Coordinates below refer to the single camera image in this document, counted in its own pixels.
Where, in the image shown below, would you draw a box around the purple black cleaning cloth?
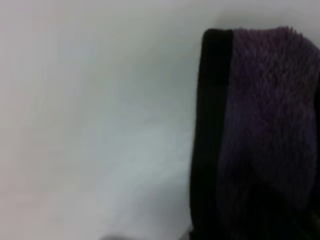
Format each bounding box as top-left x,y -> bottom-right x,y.
189,25 -> 320,240

